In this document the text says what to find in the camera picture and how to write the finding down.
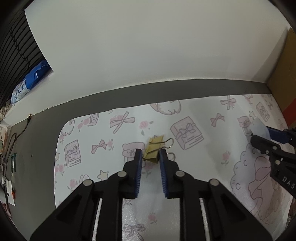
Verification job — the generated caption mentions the small green box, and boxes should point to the small green box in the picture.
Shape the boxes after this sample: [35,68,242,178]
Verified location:
[11,153,16,173]

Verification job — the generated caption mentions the gold binder clip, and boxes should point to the gold binder clip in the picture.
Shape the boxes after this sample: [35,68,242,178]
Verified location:
[143,136,174,164]

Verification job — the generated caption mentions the blue white package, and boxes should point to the blue white package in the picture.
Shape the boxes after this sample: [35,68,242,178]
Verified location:
[11,60,51,105]

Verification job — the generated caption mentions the pink patterned desk mat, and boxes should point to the pink patterned desk mat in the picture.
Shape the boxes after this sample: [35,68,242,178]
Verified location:
[53,93,295,241]

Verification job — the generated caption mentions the black window blinds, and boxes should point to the black window blinds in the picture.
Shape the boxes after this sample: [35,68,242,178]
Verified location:
[0,12,45,107]

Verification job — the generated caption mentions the brown cardboard box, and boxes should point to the brown cardboard box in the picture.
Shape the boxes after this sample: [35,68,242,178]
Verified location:
[267,29,296,128]

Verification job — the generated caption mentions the black cable on desk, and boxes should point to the black cable on desk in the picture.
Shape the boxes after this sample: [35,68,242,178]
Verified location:
[0,113,33,163]

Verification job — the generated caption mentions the white paper leaflet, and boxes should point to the white paper leaflet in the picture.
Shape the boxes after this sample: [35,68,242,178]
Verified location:
[6,180,15,206]

